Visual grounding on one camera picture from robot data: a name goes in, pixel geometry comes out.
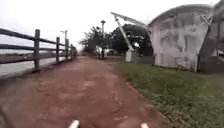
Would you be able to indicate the robot's own part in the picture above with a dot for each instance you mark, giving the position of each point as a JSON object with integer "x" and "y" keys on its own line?
{"x": 74, "y": 124}
{"x": 144, "y": 125}

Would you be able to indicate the wooden rail fence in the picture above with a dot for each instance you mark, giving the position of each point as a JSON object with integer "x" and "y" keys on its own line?
{"x": 36, "y": 50}

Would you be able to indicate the lamp post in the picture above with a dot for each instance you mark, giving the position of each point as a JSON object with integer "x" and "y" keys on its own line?
{"x": 65, "y": 35}
{"x": 102, "y": 33}

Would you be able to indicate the white slanted beam structure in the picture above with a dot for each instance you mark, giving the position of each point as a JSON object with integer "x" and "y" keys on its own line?
{"x": 128, "y": 55}

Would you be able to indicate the weathered white building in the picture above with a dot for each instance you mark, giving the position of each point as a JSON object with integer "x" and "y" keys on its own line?
{"x": 180, "y": 36}

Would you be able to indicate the grey water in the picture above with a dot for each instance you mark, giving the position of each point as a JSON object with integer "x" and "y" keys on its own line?
{"x": 16, "y": 66}

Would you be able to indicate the grass strip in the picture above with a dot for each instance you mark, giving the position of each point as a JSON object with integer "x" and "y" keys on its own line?
{"x": 173, "y": 90}

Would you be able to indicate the group of trees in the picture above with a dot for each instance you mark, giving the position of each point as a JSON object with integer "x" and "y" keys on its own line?
{"x": 123, "y": 36}

